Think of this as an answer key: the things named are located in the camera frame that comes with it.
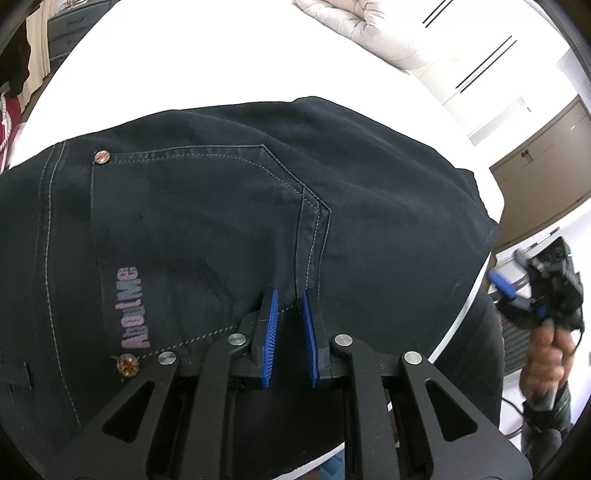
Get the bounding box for folded beige duvet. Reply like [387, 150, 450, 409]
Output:
[293, 0, 444, 72]

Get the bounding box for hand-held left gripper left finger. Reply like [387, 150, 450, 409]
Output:
[41, 288, 280, 480]

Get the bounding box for black hanging coat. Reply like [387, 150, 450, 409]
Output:
[0, 14, 31, 89]

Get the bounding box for grey nightstand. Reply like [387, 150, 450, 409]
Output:
[46, 0, 116, 61]

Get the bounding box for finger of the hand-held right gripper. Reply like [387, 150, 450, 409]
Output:
[487, 270, 522, 301]
[499, 298, 552, 325]

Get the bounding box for white wardrobe with black handles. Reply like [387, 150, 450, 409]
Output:
[406, 0, 583, 148]

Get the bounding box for beige curtain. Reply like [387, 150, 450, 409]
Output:
[25, 9, 58, 99]

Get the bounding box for grey woven basket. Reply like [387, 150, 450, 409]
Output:
[501, 318, 533, 376]

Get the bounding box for person's right forearm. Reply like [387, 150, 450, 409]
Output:
[519, 394, 575, 462]

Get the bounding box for bed with white sheet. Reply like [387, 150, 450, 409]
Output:
[7, 0, 506, 467]

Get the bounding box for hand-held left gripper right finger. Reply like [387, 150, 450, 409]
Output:
[301, 287, 532, 480]

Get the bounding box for pink bag with rope handles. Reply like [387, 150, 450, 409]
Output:
[0, 90, 25, 172]

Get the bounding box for brown wooden cabinet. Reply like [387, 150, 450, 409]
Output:
[489, 95, 591, 238]

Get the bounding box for dark denim pants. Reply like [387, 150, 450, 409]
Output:
[0, 95, 506, 480]

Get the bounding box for person's right hand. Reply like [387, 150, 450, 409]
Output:
[519, 318, 575, 403]

